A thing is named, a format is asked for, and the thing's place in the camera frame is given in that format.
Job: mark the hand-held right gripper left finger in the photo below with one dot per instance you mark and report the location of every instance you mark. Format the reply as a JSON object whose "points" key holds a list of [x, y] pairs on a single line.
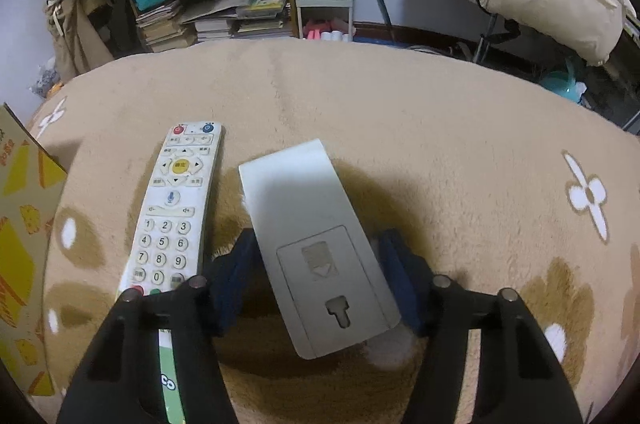
{"points": [[235, 274]]}

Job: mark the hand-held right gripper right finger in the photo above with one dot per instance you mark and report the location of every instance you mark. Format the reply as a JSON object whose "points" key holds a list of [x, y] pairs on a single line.
{"points": [[400, 274]]}

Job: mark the white remote control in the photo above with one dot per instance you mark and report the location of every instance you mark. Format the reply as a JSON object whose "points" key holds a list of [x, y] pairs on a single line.
{"points": [[175, 204]]}

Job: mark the white rectangular device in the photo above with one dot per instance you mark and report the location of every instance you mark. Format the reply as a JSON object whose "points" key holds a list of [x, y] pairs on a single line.
{"points": [[300, 204]]}

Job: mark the cardboard box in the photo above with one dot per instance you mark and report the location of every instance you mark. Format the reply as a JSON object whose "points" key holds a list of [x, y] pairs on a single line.
{"points": [[20, 229]]}

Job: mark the stack of magazines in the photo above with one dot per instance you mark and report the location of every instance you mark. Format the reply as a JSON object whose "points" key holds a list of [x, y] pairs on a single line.
{"points": [[240, 27]]}

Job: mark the teal plastic basin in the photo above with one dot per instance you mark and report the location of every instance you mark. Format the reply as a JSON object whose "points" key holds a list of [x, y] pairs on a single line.
{"points": [[562, 82]]}

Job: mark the black metal stand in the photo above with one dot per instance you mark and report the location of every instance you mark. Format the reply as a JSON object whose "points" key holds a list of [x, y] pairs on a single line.
{"points": [[492, 37]]}

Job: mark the stack of old books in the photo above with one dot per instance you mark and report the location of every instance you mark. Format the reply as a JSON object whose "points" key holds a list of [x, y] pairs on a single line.
{"points": [[162, 29]]}

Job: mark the pink bottles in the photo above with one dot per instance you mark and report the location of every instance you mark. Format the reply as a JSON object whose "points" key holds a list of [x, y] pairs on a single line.
{"points": [[320, 27]]}

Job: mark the beige coat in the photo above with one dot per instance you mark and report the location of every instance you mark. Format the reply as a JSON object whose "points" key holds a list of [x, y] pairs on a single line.
{"points": [[75, 39]]}

